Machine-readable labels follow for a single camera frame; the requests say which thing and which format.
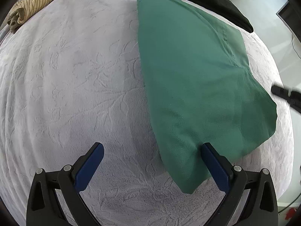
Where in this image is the black monitor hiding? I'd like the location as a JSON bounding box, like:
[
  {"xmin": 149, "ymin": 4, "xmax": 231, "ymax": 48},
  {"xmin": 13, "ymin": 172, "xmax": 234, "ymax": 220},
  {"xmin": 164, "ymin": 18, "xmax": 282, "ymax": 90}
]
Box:
[{"xmin": 276, "ymin": 1, "xmax": 301, "ymax": 35}]

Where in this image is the black cable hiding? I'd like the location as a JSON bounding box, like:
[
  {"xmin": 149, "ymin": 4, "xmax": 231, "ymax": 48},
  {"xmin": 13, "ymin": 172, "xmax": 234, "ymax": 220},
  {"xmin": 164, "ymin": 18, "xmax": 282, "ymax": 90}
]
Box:
[{"xmin": 291, "ymin": 32, "xmax": 301, "ymax": 59}]

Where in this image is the tan striped garment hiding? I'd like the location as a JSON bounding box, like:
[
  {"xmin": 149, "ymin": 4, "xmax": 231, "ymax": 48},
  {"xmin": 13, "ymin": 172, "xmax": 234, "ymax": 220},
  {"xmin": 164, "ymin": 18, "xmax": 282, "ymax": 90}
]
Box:
[{"xmin": 7, "ymin": 0, "xmax": 67, "ymax": 34}]

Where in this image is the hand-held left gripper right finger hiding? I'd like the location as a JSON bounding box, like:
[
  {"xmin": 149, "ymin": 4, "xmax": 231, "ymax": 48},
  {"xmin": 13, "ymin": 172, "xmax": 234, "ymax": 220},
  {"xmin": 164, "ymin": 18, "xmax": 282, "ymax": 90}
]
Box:
[{"xmin": 200, "ymin": 143, "xmax": 279, "ymax": 226}]

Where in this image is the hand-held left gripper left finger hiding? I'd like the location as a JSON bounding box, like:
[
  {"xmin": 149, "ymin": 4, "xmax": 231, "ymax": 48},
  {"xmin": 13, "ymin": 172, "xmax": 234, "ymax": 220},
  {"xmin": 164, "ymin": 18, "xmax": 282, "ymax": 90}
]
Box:
[{"xmin": 26, "ymin": 142, "xmax": 105, "ymax": 226}]

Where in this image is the green shirt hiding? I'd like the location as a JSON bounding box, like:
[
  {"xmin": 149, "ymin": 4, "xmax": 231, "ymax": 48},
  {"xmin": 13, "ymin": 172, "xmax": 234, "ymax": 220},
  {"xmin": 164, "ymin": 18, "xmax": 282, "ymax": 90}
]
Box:
[{"xmin": 136, "ymin": 0, "xmax": 277, "ymax": 194}]

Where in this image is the red object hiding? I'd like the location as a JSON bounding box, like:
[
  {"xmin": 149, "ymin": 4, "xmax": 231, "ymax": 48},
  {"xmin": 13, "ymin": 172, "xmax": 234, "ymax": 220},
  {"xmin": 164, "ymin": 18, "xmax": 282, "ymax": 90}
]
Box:
[{"xmin": 284, "ymin": 208, "xmax": 297, "ymax": 221}]

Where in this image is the black garment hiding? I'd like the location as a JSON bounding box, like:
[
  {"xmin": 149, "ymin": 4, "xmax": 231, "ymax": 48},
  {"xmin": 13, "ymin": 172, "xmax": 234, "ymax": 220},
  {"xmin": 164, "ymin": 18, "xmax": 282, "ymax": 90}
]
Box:
[{"xmin": 161, "ymin": 0, "xmax": 254, "ymax": 33}]

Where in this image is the lavender plush blanket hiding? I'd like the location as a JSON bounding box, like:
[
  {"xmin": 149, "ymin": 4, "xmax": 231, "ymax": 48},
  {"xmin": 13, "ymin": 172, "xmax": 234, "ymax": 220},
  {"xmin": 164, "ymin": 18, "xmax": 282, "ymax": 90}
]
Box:
[{"xmin": 0, "ymin": 0, "xmax": 295, "ymax": 226}]

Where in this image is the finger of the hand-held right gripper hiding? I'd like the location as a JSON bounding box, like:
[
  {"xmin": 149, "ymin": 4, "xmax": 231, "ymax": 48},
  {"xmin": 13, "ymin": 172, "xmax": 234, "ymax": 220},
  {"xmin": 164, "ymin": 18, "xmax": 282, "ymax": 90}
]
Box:
[{"xmin": 271, "ymin": 85, "xmax": 301, "ymax": 114}]

